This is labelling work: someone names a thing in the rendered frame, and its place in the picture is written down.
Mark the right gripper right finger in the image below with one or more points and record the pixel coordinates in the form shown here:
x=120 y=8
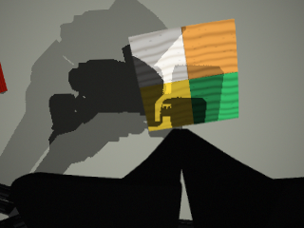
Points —
x=225 y=193

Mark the orange cube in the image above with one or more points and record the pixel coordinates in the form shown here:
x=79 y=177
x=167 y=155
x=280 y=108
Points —
x=210 y=48

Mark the green cube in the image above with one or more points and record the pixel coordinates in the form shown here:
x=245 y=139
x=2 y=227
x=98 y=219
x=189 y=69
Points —
x=214 y=98

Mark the red rectangular bar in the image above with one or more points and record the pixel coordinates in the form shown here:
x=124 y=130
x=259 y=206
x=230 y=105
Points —
x=3 y=86

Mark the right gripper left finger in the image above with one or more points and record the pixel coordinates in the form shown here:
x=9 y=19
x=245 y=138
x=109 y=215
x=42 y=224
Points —
x=147 y=197

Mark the dark yellow wood-textured cube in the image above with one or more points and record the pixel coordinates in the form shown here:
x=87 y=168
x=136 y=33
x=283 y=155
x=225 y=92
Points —
x=167 y=105

